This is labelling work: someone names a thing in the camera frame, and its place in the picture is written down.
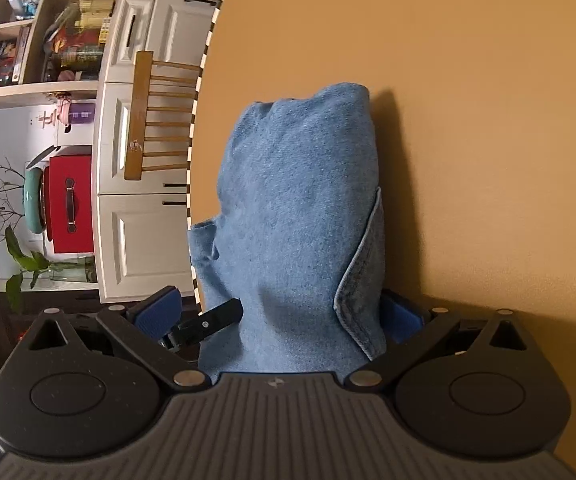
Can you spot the dark printed packets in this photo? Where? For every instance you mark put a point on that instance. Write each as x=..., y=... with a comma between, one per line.
x=5, y=60

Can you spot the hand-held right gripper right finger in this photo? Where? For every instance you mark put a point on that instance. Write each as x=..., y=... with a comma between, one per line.
x=403, y=315

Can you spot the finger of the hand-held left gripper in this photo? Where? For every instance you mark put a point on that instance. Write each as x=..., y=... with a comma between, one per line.
x=213, y=320

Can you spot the small white device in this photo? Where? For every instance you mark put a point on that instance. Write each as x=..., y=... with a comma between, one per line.
x=18, y=0

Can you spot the purple bottle with pink lid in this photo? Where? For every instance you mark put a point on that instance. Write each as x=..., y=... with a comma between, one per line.
x=82, y=115

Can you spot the teal pot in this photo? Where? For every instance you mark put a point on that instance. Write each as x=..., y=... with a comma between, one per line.
x=32, y=200

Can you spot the bare branch decoration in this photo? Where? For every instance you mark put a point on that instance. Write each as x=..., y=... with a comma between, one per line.
x=5, y=195

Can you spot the beige open shelf unit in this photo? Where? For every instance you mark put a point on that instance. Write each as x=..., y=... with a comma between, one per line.
x=28, y=92

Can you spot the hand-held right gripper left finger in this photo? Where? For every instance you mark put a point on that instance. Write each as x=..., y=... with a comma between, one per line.
x=160, y=310

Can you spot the white panelled cabinet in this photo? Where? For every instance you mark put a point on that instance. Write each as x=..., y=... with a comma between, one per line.
x=133, y=240

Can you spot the red box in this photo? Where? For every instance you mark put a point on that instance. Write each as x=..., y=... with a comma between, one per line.
x=80, y=200

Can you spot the wooden spindle chair with sticker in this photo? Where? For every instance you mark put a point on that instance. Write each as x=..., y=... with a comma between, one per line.
x=138, y=110

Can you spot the shelf row of jars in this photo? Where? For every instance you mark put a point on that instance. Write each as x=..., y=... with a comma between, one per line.
x=78, y=55

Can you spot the green plant in glass vase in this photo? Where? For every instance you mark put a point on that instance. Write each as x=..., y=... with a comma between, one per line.
x=33, y=265

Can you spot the blue denim pants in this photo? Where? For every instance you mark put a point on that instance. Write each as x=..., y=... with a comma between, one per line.
x=293, y=200

